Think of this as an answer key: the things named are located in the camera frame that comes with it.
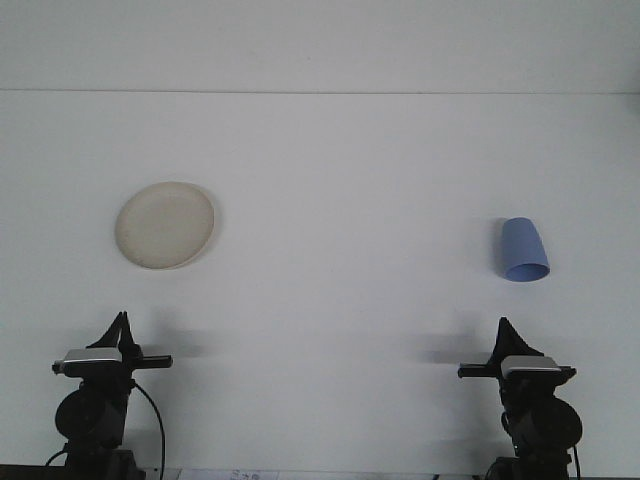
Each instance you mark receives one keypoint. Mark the pale blue cup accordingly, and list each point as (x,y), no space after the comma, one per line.
(522,245)

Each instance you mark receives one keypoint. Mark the pale round plate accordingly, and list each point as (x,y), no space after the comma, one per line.
(165,225)

